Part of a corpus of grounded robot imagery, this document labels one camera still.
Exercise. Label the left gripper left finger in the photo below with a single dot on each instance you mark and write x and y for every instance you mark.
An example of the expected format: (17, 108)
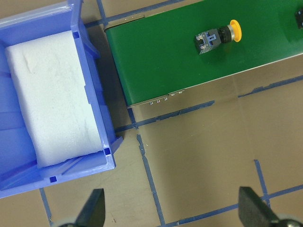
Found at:
(93, 213)

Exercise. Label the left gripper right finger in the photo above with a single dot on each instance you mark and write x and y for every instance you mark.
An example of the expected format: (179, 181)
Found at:
(253, 212)

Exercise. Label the yellow push button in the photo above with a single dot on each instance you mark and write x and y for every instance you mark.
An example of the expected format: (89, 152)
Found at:
(213, 38)

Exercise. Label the red push button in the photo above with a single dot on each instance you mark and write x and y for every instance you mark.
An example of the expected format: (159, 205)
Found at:
(299, 18)

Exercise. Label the blue bin with foam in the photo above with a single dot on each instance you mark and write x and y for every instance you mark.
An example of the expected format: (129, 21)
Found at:
(19, 171)

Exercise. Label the white foam pad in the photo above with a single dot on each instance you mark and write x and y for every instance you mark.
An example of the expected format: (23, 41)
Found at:
(50, 85)

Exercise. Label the green conveyor belt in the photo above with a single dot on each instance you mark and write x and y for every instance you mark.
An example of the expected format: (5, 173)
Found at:
(181, 48)

